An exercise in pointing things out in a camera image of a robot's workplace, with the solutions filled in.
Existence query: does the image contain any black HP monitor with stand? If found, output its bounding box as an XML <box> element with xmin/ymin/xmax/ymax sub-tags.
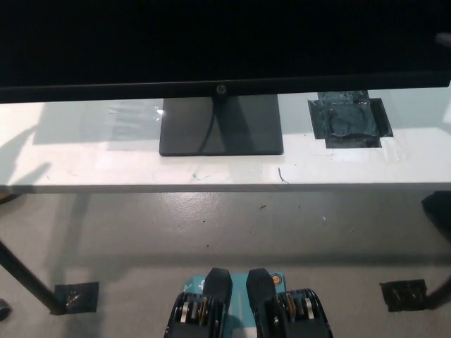
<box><xmin>0</xmin><ymin>0</ymin><xmax>451</xmax><ymax>157</ymax></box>

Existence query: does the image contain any black teal robot torso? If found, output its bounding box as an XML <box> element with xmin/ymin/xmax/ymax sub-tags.
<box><xmin>162</xmin><ymin>267</ymin><xmax>334</xmax><ymax>338</ymax></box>

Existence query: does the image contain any clear tape patch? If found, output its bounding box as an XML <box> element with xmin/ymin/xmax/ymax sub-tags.
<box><xmin>106</xmin><ymin>101</ymin><xmax>166</xmax><ymax>151</ymax></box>

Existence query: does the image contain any black metal table leg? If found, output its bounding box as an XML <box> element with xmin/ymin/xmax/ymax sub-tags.
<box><xmin>425</xmin><ymin>277</ymin><xmax>451</xmax><ymax>311</ymax></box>
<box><xmin>0</xmin><ymin>238</ymin><xmax>68</xmax><ymax>315</ymax></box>

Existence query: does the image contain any black tape patch on table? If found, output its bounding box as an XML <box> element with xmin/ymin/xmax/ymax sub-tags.
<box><xmin>307</xmin><ymin>89</ymin><xmax>395</xmax><ymax>149</ymax></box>

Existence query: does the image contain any black box on floor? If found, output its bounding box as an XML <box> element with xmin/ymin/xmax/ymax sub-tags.
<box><xmin>421</xmin><ymin>191</ymin><xmax>451</xmax><ymax>230</ymax></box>

